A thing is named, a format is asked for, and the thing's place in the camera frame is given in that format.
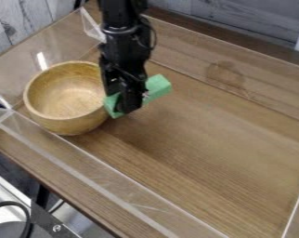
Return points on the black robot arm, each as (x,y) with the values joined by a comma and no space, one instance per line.
(124,14)

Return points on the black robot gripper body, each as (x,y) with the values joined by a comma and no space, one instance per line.
(130,44)

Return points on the grey metal base plate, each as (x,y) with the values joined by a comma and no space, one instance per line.
(39,225)

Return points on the green rectangular block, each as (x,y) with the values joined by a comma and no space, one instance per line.
(158,85)

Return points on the brown wooden bowl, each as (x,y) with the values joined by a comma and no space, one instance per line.
(64,97)

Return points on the clear acrylic corner bracket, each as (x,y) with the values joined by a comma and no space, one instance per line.
(91,26)

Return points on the clear acrylic front wall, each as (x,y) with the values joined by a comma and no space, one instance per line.
(114,200)

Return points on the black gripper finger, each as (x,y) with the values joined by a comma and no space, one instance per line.
(131,95)
(110,74)

